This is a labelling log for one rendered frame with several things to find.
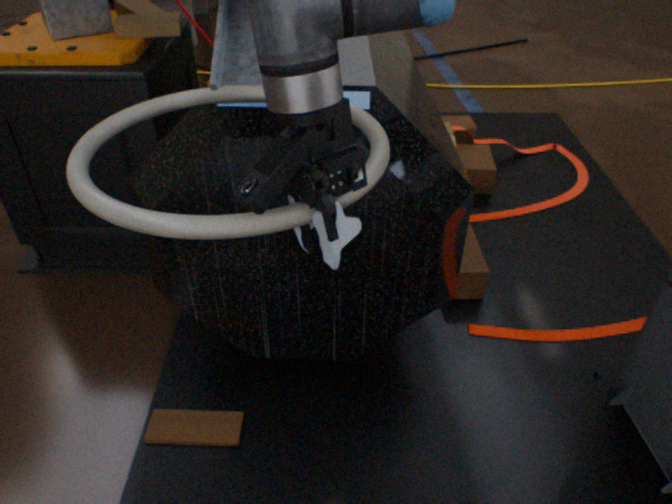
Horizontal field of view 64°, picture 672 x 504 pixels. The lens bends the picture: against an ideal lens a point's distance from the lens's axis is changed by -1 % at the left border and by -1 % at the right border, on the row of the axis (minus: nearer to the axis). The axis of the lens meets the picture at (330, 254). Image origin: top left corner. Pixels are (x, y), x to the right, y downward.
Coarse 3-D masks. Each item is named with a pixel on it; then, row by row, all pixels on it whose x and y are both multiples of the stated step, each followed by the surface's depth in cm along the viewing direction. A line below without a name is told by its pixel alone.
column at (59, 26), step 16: (48, 0) 162; (64, 0) 164; (80, 0) 166; (96, 0) 168; (48, 16) 164; (64, 16) 166; (80, 16) 169; (96, 16) 171; (48, 32) 174; (64, 32) 169; (80, 32) 171; (96, 32) 173
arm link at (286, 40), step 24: (264, 0) 54; (288, 0) 54; (312, 0) 54; (336, 0) 54; (264, 24) 56; (288, 24) 55; (312, 24) 55; (336, 24) 56; (264, 48) 57; (288, 48) 56; (312, 48) 56; (336, 48) 59; (264, 72) 59; (288, 72) 57; (312, 72) 58
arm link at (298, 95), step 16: (336, 64) 60; (272, 80) 59; (288, 80) 58; (304, 80) 58; (320, 80) 58; (336, 80) 60; (272, 96) 60; (288, 96) 59; (304, 96) 59; (320, 96) 59; (336, 96) 61; (288, 112) 60; (304, 112) 60
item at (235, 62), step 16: (224, 0) 115; (240, 0) 122; (224, 16) 113; (240, 16) 119; (224, 32) 113; (240, 32) 116; (224, 48) 112; (240, 48) 113; (224, 64) 110; (240, 64) 110; (256, 64) 110; (224, 80) 107; (240, 80) 107; (256, 80) 108
